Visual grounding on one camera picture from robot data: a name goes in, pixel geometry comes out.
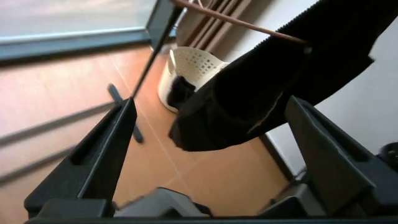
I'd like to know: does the pink clothes hanger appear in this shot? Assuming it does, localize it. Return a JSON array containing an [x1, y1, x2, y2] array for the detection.
[[170, 0, 308, 46]]

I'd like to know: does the window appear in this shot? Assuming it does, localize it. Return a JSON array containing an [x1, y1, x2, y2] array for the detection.
[[0, 0, 184, 65]]

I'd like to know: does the white laundry basket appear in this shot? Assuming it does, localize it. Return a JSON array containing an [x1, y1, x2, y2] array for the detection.
[[157, 46, 229, 113]]

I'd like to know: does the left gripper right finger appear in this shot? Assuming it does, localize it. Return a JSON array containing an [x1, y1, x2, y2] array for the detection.
[[284, 95, 398, 217]]

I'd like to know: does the beige curtain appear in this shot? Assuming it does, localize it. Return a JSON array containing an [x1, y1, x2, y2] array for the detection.
[[177, 0, 252, 54]]

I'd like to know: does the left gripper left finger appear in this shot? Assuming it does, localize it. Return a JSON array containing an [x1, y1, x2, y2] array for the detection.
[[24, 98, 137, 218]]

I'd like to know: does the black clothes rack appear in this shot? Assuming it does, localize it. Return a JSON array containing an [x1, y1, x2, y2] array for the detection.
[[0, 4, 184, 186]]

